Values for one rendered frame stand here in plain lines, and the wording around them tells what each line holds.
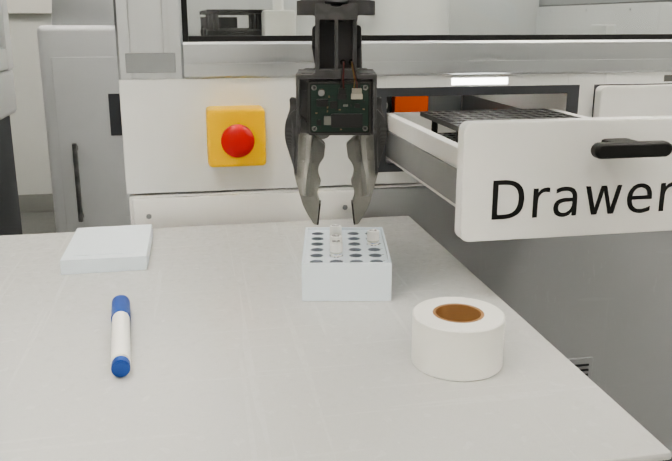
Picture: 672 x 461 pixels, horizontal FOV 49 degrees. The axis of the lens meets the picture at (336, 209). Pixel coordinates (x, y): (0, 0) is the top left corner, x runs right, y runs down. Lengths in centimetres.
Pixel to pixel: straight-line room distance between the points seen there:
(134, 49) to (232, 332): 45
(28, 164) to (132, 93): 338
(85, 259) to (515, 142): 45
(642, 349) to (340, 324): 71
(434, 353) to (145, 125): 54
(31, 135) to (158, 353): 372
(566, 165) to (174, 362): 39
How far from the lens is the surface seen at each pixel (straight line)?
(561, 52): 108
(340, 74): 65
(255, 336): 63
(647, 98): 113
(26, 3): 420
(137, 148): 97
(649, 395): 131
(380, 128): 72
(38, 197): 434
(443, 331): 55
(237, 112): 92
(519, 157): 69
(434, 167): 81
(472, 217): 69
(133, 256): 81
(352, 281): 69
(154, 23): 96
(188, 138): 97
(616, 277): 120
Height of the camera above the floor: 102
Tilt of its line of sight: 14 degrees down
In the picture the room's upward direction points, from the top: straight up
